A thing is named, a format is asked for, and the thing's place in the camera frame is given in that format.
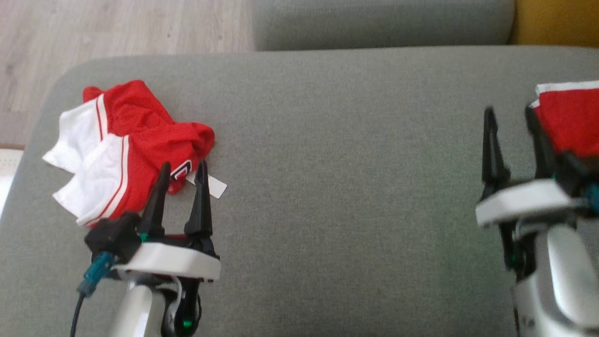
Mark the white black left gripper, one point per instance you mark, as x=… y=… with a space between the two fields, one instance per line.
x=173 y=260

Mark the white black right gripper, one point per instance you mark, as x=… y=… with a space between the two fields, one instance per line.
x=524 y=203

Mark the red white garment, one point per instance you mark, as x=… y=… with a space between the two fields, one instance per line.
x=571 y=117

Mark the red white lettered jersey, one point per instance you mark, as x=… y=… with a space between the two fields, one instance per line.
x=140 y=135

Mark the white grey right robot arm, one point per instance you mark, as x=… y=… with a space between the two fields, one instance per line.
x=561 y=281

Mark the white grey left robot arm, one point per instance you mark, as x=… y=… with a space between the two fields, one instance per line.
x=135 y=309

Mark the wide yellow sofa back cushion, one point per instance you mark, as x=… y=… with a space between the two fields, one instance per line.
x=557 y=21

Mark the grey sofa seat cushion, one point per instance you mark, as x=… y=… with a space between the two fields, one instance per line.
x=327 y=187

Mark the white rug with brown edge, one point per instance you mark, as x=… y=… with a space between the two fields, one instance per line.
x=7 y=178

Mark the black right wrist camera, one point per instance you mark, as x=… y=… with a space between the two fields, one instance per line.
x=575 y=178

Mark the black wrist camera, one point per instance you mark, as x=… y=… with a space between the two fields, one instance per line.
x=575 y=178
x=110 y=234

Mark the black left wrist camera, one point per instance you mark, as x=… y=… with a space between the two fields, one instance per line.
x=110 y=234

